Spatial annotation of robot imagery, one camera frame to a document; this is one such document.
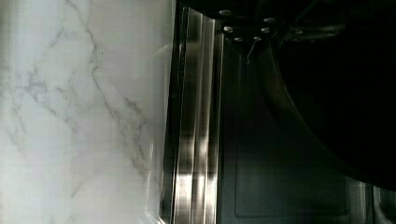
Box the stainless toaster oven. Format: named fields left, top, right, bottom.
left=160, top=0, right=395, bottom=224

